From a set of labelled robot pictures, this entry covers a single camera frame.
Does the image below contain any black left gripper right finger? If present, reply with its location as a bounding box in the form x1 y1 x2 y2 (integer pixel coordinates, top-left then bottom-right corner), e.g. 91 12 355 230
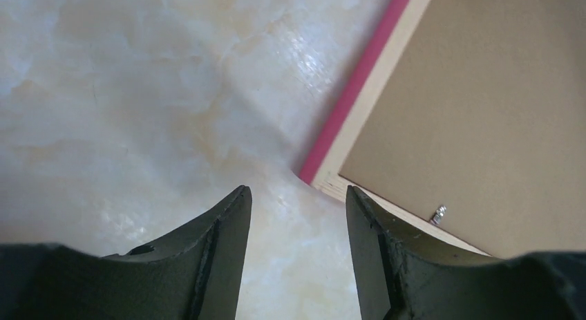
346 186 585 319

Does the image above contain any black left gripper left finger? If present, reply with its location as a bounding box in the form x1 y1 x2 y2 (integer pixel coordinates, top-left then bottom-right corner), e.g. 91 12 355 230
1 185 252 319

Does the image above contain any pink wooden picture frame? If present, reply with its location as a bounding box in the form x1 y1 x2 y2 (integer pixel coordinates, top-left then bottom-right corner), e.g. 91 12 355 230
299 0 514 265

